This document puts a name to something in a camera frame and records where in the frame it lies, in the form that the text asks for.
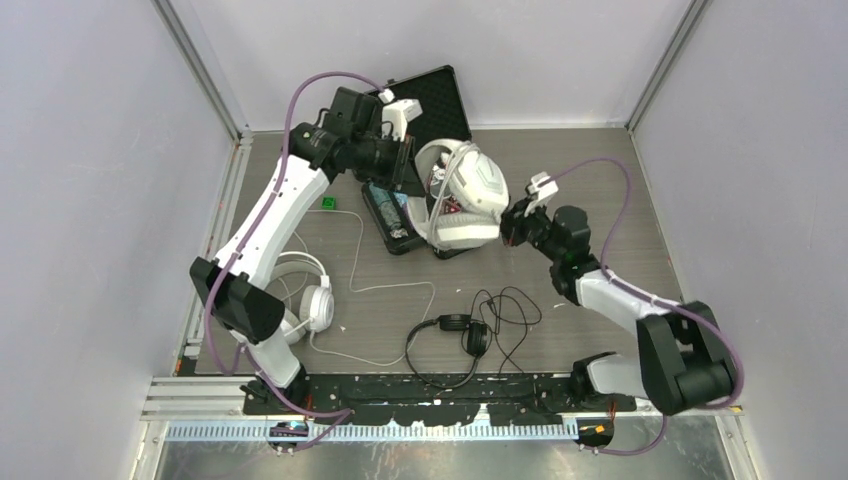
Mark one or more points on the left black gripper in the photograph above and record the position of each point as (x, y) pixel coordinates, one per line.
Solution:
(403, 173)

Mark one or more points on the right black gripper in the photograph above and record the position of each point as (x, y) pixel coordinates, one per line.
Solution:
(514, 222)

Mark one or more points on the large white gaming headphones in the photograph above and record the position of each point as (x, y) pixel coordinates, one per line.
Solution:
(465, 194)

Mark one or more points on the black on-ear headphones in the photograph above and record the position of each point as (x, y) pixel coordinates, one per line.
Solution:
(479, 329)

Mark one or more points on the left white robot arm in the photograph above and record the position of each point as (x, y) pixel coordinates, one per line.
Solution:
(232, 285)

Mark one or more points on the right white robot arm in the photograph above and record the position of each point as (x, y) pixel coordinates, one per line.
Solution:
(684, 361)

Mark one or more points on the small white headphones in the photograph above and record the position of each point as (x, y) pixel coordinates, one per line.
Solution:
(316, 307)

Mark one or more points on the green toy brick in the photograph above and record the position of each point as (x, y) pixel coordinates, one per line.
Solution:
(329, 203)

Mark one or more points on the black poker chip case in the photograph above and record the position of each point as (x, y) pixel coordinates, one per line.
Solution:
(443, 116)

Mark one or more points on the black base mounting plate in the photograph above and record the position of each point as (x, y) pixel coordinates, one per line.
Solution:
(510, 399)

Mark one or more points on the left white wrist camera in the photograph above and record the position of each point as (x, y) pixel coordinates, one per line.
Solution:
(397, 114)

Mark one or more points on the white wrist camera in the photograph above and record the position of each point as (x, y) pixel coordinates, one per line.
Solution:
(541, 188)
(397, 114)

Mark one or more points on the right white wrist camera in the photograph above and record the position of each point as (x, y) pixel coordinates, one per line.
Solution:
(541, 188)

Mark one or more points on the white aluminium rail strip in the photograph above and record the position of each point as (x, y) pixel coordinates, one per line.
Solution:
(300, 432)

